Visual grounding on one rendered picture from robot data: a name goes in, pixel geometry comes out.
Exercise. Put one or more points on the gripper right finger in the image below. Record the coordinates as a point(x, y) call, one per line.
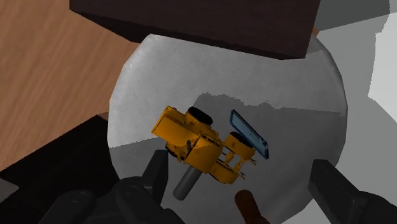
point(335, 189)

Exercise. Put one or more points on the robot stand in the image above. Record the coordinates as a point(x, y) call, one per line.
point(198, 21)

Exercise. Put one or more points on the white toilet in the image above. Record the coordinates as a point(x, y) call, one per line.
point(201, 71)

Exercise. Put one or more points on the blue phone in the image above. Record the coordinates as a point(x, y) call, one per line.
point(249, 133)

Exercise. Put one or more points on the grey cylinder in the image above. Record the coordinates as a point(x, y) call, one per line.
point(186, 184)

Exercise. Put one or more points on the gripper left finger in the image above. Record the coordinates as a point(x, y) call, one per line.
point(139, 195)

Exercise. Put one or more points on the brown cylinder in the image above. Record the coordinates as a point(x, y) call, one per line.
point(249, 208)

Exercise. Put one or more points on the yellow toy construction vehicle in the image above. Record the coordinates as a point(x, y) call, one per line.
point(198, 149)

